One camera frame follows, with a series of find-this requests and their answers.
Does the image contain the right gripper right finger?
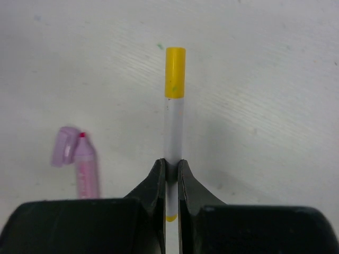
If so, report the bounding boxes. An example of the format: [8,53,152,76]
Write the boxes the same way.
[177,160,225,253]

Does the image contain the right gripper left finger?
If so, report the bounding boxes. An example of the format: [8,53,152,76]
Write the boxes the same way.
[125,159,166,253]

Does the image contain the lilac highlighter body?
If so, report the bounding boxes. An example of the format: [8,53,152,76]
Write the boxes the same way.
[74,132,100,199]

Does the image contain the white yellow marker pen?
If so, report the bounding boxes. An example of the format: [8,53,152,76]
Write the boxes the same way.
[164,98,184,222]

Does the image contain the lilac highlighter cap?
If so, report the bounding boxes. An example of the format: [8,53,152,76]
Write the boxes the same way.
[51,126,80,167]

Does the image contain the yellow pen cap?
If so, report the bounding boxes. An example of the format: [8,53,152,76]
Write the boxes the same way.
[165,47,186,99]

